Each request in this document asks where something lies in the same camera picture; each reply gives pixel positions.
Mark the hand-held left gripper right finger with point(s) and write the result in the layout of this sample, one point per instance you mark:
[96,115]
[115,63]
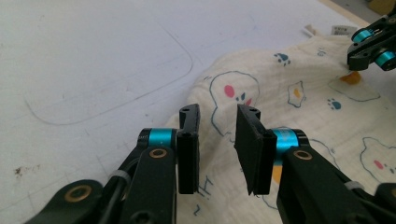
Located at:
[257,155]

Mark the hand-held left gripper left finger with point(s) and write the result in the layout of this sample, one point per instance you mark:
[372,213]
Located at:
[188,149]

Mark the cream printed cloth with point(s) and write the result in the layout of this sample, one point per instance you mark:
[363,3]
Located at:
[311,124]

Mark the white grid mat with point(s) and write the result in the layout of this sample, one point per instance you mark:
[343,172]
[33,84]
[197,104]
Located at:
[93,62]

